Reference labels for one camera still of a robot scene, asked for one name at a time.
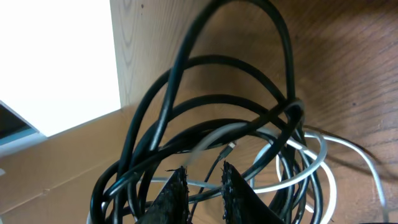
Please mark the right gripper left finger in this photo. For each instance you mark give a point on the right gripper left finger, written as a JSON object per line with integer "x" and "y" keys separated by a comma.
{"x": 171, "y": 204}

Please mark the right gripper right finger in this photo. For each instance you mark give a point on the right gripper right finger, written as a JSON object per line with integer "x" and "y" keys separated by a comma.
{"x": 241, "y": 204}

